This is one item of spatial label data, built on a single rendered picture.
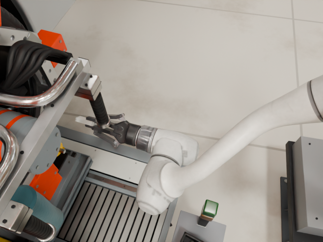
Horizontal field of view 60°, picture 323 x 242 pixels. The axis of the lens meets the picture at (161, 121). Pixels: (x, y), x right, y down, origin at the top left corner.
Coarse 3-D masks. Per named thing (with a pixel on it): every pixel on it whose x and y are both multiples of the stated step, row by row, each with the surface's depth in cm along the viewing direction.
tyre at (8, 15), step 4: (0, 8) 74; (4, 12) 75; (8, 12) 77; (4, 16) 75; (8, 16) 76; (12, 16) 78; (4, 20) 75; (8, 20) 77; (12, 20) 78; (16, 20) 80; (4, 24) 76; (8, 24) 77; (12, 24) 79; (16, 24) 80; (20, 24) 82; (20, 28) 82; (24, 28) 84; (32, 76) 93; (32, 80) 94; (36, 84) 96; (36, 88) 96; (36, 92) 97; (32, 116) 99
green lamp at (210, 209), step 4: (208, 200) 83; (204, 204) 83; (208, 204) 83; (212, 204) 83; (216, 204) 83; (204, 208) 82; (208, 208) 82; (212, 208) 82; (216, 208) 82; (204, 212) 82; (208, 212) 81; (212, 212) 81; (216, 212) 81; (208, 216) 84; (212, 216) 82
